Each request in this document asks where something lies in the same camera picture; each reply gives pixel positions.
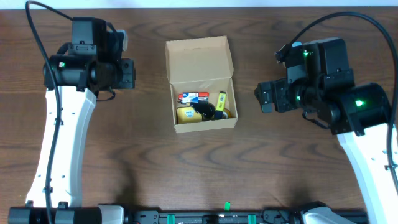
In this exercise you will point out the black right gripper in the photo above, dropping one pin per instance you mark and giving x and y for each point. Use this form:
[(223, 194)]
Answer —
[(266, 97)]

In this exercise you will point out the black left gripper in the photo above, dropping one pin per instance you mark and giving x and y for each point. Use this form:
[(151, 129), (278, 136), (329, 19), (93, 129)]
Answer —
[(127, 73)]

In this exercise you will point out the yellow tape roll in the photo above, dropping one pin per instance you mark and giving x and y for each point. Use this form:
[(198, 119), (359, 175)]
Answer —
[(226, 114)]

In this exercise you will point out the yellow highlighter marker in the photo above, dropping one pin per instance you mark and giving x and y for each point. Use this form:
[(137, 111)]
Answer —
[(219, 108)]

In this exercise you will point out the cardboard box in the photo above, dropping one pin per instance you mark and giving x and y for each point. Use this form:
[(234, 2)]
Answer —
[(201, 65)]

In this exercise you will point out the small white blue staple box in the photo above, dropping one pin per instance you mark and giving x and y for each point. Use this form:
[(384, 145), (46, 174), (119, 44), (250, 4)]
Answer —
[(190, 97)]

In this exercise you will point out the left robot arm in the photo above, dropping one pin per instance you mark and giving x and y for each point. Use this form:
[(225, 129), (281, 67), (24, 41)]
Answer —
[(92, 62)]

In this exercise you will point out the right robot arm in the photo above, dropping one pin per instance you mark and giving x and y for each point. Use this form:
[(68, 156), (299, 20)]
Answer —
[(320, 80)]

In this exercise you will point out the red black stapler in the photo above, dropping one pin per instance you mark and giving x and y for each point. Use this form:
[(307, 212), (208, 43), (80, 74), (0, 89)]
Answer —
[(203, 96)]

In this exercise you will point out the green clip marker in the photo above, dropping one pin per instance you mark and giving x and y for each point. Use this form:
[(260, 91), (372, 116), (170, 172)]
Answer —
[(227, 206)]

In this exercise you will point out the black mounting rail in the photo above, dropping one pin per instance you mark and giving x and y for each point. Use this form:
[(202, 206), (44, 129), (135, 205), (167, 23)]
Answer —
[(213, 217)]

